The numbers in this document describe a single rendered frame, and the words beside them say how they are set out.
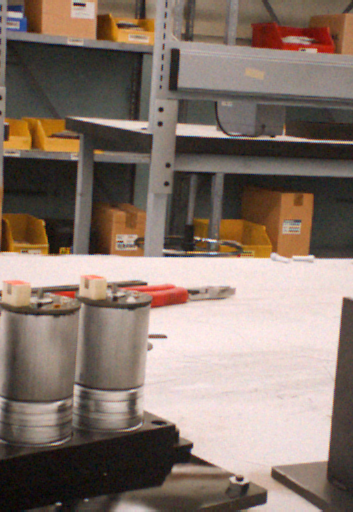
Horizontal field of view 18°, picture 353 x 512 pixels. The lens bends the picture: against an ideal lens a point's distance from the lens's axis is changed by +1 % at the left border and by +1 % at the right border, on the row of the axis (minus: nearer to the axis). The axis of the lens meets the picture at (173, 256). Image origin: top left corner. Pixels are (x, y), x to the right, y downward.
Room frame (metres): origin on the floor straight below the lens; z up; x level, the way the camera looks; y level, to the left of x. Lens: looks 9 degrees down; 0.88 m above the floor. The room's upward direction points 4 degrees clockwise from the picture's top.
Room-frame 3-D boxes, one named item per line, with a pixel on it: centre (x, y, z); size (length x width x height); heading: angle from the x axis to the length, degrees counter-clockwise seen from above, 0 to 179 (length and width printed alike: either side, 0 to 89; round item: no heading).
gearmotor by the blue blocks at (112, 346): (0.35, 0.02, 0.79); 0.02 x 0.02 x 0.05
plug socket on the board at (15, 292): (0.33, 0.05, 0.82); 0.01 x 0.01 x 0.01; 40
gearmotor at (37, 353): (0.33, 0.04, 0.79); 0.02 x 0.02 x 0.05
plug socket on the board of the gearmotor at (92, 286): (0.35, 0.02, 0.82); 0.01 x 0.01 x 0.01; 40
